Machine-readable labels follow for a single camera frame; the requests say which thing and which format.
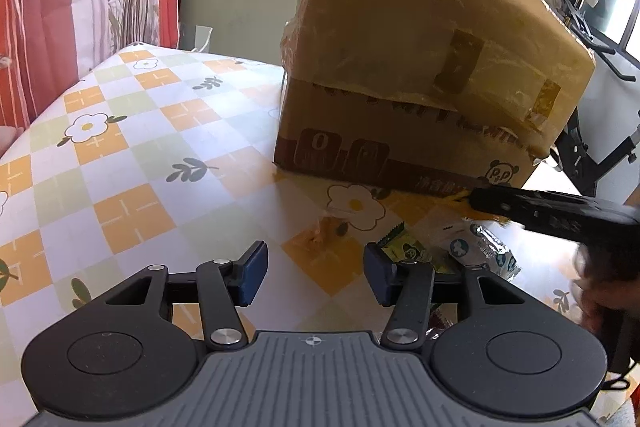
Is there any taped cardboard box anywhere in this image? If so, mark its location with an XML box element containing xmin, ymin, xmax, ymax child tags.
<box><xmin>274</xmin><ymin>0</ymin><xmax>598</xmax><ymax>196</ymax></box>

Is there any checkered floral tablecloth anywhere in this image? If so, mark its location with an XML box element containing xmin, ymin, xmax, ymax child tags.
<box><xmin>0</xmin><ymin>42</ymin><xmax>640</xmax><ymax>427</ymax></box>

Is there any black metal stand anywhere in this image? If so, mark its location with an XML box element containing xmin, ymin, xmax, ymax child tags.
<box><xmin>550</xmin><ymin>0</ymin><xmax>640</xmax><ymax>196</ymax></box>

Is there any black cable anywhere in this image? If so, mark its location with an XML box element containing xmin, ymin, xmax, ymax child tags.
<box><xmin>602</xmin><ymin>373</ymin><xmax>632</xmax><ymax>392</ymax></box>

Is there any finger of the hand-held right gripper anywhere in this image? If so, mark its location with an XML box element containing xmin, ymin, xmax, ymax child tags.
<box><xmin>469</xmin><ymin>186</ymin><xmax>640</xmax><ymax>240</ymax></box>

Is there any red white printed curtain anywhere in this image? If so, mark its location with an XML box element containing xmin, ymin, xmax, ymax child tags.
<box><xmin>0</xmin><ymin>0</ymin><xmax>191</xmax><ymax>134</ymax></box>

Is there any white paper bag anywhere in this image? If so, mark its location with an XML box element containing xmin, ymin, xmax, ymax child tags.
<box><xmin>180</xmin><ymin>24</ymin><xmax>213</xmax><ymax>54</ymax></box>

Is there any white blue small packet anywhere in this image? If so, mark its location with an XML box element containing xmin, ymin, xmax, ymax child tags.
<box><xmin>425</xmin><ymin>217</ymin><xmax>488</xmax><ymax>269</ymax></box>

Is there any green snack packet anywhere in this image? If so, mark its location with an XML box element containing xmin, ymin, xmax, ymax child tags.
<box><xmin>375</xmin><ymin>227</ymin><xmax>468</xmax><ymax>279</ymax></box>

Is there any silver white small packet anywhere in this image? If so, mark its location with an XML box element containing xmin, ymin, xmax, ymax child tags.
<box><xmin>470</xmin><ymin>224</ymin><xmax>522</xmax><ymax>282</ymax></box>

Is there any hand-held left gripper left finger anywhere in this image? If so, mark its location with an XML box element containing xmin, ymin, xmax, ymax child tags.
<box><xmin>105</xmin><ymin>241</ymin><xmax>269</xmax><ymax>351</ymax></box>

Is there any person's right hand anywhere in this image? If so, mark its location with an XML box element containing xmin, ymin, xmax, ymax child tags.
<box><xmin>574</xmin><ymin>242</ymin><xmax>640</xmax><ymax>335</ymax></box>

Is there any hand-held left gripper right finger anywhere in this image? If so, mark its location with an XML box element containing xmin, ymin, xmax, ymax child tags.
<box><xmin>363</xmin><ymin>243</ymin><xmax>526</xmax><ymax>351</ymax></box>

